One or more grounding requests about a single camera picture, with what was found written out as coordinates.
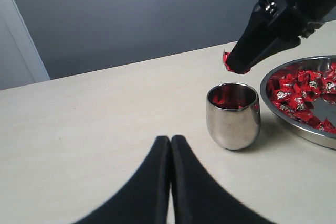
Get pile of red wrapped candies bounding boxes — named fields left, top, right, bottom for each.
left=266, top=63, right=335, bottom=134

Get stainless steel cup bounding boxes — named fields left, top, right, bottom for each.
left=206, top=82, right=261, bottom=151

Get red candy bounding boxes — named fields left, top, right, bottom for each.
left=222, top=50, right=251, bottom=74

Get stainless steel plate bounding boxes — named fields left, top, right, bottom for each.
left=260, top=55, right=335, bottom=149

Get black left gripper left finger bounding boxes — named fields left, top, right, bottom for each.
left=77, top=136, right=170, bottom=223

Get red candies inside cup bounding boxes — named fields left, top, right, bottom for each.
left=211, top=90, right=246, bottom=110

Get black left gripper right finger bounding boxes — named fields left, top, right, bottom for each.
left=171, top=135, right=271, bottom=223

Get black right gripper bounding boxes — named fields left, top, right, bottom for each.
left=229, top=0, right=335, bottom=68

